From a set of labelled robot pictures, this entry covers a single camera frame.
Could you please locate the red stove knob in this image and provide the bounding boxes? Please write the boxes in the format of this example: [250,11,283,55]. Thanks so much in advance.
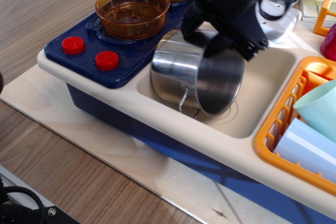
[95,51,119,71]
[61,36,85,55]

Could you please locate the white toy faucet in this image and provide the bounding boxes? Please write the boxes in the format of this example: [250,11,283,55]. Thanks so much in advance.
[256,0,301,43]

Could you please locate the light blue cup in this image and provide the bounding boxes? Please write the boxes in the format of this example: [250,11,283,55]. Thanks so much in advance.
[274,118,335,183]

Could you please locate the right red stove knob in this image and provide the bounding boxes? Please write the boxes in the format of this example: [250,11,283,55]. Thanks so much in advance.
[95,51,119,71]

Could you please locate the black braided cable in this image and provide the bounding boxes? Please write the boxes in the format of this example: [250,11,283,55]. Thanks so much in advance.
[0,176,45,224]

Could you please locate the magenta cup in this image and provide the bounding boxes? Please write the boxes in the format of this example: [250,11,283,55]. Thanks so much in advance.
[320,24,336,61]

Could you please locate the stainless steel pot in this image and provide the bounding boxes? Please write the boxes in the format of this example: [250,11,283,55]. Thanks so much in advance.
[151,29,245,116]

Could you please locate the left red stove knob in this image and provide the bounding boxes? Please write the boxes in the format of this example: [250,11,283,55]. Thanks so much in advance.
[61,36,85,55]

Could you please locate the amber plastic saucepan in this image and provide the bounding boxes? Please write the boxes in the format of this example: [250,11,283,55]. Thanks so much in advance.
[95,0,170,40]

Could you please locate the black metal bracket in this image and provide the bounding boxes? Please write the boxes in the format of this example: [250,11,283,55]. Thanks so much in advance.
[44,206,80,224]

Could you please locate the mint green cup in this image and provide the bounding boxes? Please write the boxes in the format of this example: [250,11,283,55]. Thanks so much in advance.
[293,80,335,142]

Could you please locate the blue toy stove top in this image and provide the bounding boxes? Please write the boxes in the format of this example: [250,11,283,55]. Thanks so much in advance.
[38,1,188,89]

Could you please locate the orange rack frame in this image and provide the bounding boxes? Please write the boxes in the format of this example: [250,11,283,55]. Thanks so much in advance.
[313,0,335,36]

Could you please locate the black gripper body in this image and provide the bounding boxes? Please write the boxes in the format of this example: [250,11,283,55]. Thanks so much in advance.
[177,0,316,62]

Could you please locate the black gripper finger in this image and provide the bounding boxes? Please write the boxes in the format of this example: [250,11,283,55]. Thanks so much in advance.
[204,34,232,58]
[181,0,209,40]

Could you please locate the orange dish rack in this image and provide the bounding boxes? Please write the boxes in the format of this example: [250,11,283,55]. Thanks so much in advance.
[253,56,335,196]

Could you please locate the light plywood board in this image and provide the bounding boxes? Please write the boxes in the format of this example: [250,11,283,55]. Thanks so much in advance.
[1,66,285,223]

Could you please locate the beige toy kitchen sink unit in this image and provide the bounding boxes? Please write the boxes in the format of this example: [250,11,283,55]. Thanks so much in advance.
[52,22,335,223]

